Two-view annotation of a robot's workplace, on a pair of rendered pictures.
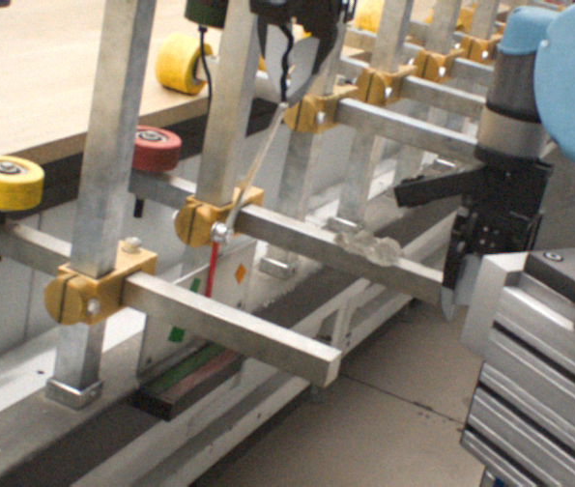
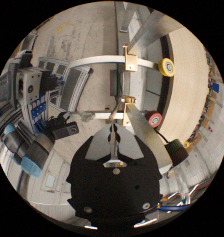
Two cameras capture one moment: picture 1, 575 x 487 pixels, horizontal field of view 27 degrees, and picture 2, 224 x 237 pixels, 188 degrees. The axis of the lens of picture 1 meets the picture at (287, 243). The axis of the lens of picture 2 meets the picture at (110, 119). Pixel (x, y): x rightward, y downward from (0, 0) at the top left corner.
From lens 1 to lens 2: 1.24 m
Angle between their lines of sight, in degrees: 40
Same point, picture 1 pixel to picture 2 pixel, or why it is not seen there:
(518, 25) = (25, 166)
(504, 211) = (50, 126)
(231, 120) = (136, 118)
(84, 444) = not seen: hidden behind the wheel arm
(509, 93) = (32, 146)
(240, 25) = (158, 151)
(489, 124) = (40, 139)
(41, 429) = (121, 49)
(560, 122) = not seen: outside the picture
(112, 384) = (121, 67)
